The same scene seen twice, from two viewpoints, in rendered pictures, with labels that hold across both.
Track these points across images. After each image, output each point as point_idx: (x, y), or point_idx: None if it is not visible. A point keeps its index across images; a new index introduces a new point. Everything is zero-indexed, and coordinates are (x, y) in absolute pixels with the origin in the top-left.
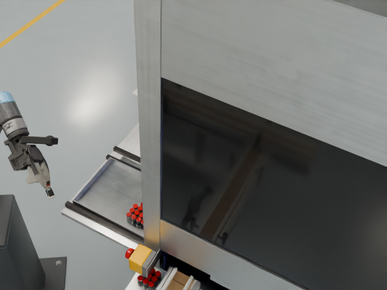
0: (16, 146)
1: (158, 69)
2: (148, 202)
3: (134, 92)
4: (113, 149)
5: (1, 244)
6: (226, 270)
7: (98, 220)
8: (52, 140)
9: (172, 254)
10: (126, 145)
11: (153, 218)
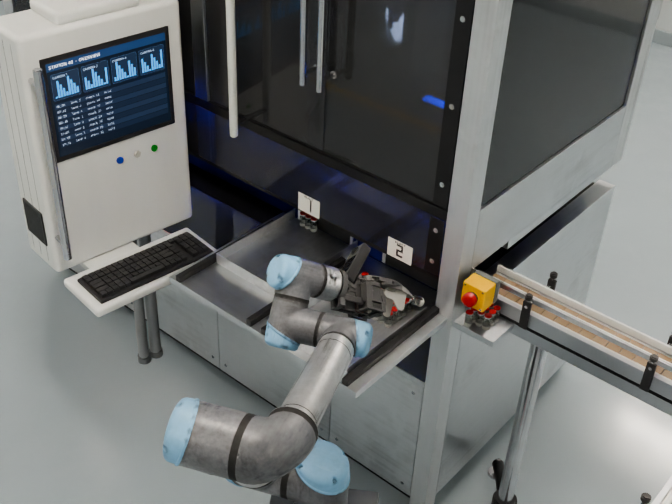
0: (351, 294)
1: None
2: (475, 194)
3: (99, 307)
4: (251, 323)
5: (377, 496)
6: (522, 209)
7: (385, 349)
8: (366, 244)
9: (481, 260)
10: (244, 312)
11: (474, 219)
